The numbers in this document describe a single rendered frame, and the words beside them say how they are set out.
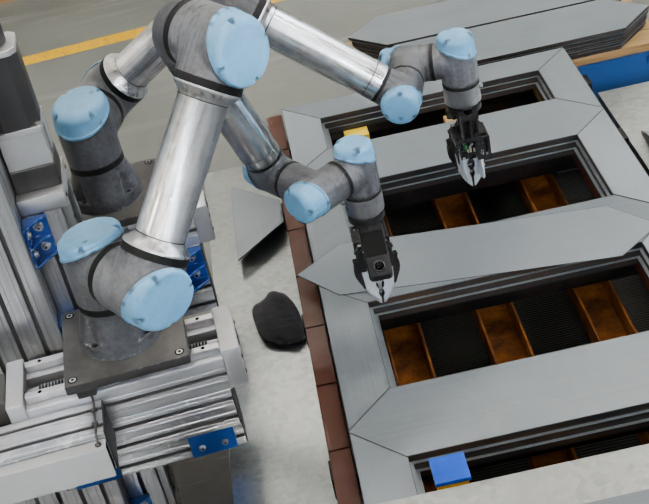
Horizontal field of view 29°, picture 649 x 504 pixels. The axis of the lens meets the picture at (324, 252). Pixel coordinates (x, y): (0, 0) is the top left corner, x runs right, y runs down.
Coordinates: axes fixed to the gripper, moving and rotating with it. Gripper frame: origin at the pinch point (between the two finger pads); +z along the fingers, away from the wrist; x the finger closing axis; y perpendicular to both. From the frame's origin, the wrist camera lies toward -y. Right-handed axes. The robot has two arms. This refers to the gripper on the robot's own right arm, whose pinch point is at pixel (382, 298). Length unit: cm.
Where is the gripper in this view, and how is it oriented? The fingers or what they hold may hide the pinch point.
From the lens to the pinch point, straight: 249.7
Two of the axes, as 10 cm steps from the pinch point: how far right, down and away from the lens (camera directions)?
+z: 1.8, 8.0, 5.7
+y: -1.2, -5.5, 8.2
